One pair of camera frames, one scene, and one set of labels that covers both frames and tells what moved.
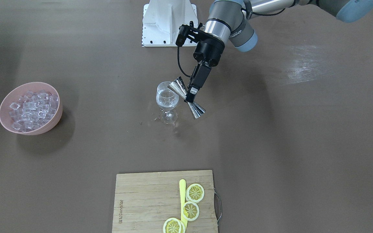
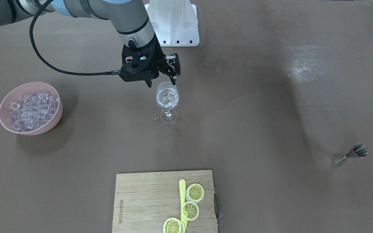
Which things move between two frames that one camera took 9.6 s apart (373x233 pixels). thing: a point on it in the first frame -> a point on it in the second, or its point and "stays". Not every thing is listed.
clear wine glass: x=167 y=99 stays
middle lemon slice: x=190 y=211 stays
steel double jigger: x=177 y=86 -> x=358 y=149
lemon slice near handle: x=195 y=193 stays
